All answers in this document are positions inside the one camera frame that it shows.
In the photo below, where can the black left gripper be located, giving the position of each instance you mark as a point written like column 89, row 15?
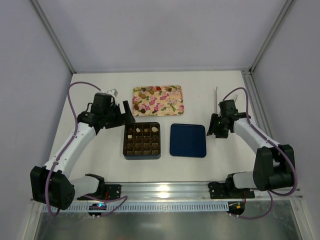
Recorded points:
column 120, row 114

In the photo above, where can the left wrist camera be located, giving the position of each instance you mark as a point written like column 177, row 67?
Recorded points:
column 113, row 92

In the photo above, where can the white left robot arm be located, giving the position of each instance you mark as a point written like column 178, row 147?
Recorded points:
column 62, row 163

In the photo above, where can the blue box lid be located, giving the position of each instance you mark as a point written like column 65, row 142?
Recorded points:
column 187, row 140

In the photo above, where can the slotted cable duct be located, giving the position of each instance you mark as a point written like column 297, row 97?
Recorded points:
column 148, row 207

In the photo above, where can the blue chocolate box with tray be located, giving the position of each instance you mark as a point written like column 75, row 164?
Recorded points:
column 143, row 145

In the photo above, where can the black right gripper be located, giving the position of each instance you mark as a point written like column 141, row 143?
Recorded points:
column 217, row 125

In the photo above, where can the white oval chocolate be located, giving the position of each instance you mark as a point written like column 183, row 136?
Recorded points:
column 154, row 129

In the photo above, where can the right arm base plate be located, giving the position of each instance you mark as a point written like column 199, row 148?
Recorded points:
column 220, row 190

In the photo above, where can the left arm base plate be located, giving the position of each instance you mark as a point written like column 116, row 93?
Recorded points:
column 112, row 191

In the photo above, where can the floral serving tray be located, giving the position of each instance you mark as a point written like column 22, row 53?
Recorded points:
column 157, row 101

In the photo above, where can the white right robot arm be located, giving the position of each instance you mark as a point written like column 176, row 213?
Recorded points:
column 274, row 166

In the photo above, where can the aluminium frame rail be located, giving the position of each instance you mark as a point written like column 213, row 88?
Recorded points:
column 175, row 190

